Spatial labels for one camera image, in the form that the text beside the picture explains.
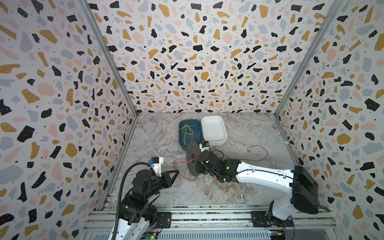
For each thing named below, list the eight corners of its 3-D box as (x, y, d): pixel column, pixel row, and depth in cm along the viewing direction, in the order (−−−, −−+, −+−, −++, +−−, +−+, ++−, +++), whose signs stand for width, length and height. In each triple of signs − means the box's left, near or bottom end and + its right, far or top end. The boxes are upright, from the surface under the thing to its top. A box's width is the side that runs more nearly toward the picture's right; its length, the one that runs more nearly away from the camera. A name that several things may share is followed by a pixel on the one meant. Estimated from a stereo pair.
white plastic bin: (204, 148, 104) (204, 142, 99) (200, 119, 122) (201, 113, 117) (227, 146, 105) (229, 141, 100) (221, 118, 123) (222, 112, 118)
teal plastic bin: (176, 150, 103) (175, 144, 98) (180, 124, 118) (179, 119, 113) (203, 150, 103) (203, 145, 98) (202, 124, 118) (203, 119, 113)
